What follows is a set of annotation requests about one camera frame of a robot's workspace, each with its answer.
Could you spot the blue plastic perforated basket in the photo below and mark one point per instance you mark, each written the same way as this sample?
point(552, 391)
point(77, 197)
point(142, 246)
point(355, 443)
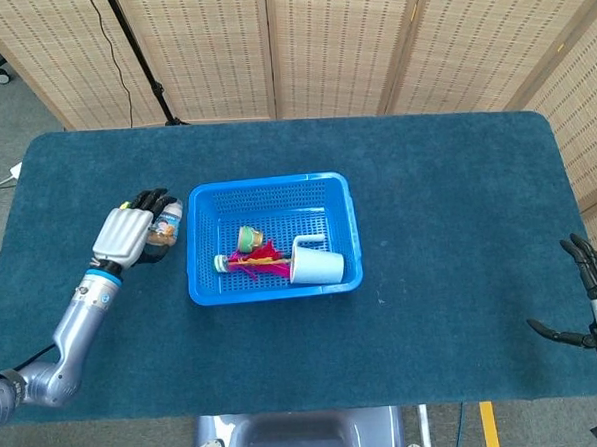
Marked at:
point(277, 290)

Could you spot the small yellow-green object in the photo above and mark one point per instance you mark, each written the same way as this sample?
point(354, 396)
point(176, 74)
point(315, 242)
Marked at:
point(125, 205)

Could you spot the black tripod stand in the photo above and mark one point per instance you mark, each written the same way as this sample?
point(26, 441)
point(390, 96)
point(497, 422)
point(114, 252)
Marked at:
point(142, 66)

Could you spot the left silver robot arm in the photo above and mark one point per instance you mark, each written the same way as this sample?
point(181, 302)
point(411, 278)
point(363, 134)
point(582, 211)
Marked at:
point(78, 325)

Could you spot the small green labelled can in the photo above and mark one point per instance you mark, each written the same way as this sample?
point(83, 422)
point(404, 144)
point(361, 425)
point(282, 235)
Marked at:
point(249, 238)

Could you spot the bamboo folding screen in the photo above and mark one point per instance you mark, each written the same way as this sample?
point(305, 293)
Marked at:
point(588, 108)
point(319, 47)

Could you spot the teal table cloth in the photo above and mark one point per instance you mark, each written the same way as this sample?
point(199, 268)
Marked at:
point(431, 276)

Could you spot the colourful feather shuttlecock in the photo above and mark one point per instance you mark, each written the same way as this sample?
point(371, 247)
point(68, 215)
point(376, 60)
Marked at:
point(258, 259)

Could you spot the small labelled bottle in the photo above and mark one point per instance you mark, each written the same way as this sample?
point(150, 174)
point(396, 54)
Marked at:
point(170, 222)

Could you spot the grey blue robot torso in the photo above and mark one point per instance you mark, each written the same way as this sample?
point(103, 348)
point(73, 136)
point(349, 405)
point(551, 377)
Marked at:
point(300, 439)

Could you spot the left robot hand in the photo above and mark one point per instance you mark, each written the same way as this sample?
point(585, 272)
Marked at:
point(121, 235)

